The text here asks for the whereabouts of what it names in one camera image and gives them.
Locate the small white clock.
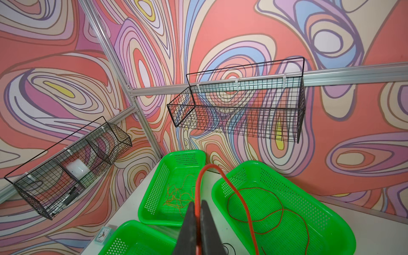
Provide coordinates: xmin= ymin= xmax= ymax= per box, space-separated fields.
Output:
xmin=94 ymin=226 xmax=114 ymax=245

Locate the green basket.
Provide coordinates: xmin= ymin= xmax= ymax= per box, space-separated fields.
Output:
xmin=99 ymin=220 xmax=176 ymax=255
xmin=138 ymin=150 xmax=206 ymax=227
xmin=211 ymin=160 xmax=356 ymax=255

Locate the white bowl in basket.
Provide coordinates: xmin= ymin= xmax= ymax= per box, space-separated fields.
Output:
xmin=66 ymin=159 xmax=90 ymax=180

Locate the green basket back left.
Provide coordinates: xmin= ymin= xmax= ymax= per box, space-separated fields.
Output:
xmin=138 ymin=150 xmax=206 ymax=227

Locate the orange cable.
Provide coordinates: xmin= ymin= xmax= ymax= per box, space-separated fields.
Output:
xmin=163 ymin=173 xmax=197 ymax=209

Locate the red cable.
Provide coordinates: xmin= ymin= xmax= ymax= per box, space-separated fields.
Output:
xmin=195 ymin=164 xmax=260 ymax=255
xmin=227 ymin=187 xmax=310 ymax=255

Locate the black wire basket left wall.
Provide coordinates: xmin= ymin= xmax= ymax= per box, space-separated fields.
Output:
xmin=4 ymin=117 xmax=132 ymax=220

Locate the green basket front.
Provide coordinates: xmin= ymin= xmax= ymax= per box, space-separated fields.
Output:
xmin=99 ymin=220 xmax=176 ymax=255

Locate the black wire basket wall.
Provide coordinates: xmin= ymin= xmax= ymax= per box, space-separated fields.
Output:
xmin=167 ymin=56 xmax=307 ymax=142
xmin=4 ymin=117 xmax=132 ymax=220

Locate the black wire basket back wall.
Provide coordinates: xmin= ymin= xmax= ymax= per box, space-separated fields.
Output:
xmin=167 ymin=56 xmax=307 ymax=142

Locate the black marker pen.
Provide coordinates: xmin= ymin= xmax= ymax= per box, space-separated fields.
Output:
xmin=52 ymin=187 xmax=79 ymax=211

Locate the green basket back right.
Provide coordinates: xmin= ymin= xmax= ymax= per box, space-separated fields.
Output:
xmin=211 ymin=160 xmax=356 ymax=255

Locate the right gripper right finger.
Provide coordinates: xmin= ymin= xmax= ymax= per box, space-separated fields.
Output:
xmin=199 ymin=200 xmax=226 ymax=255

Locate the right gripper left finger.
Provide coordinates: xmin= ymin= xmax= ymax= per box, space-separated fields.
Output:
xmin=172 ymin=202 xmax=198 ymax=255

